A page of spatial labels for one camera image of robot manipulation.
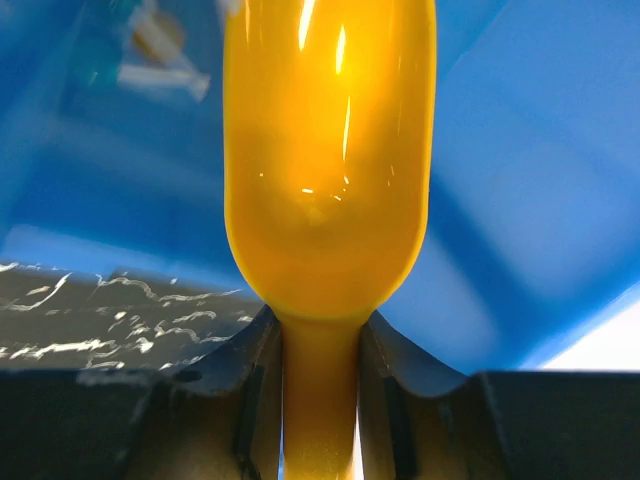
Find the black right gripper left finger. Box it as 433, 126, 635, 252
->
1, 308, 282, 479

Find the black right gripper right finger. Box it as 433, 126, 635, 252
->
359, 314, 639, 479

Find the blue bin with lollipops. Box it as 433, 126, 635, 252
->
1, 1, 639, 373

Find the yellow plastic scoop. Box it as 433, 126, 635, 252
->
223, 1, 437, 479

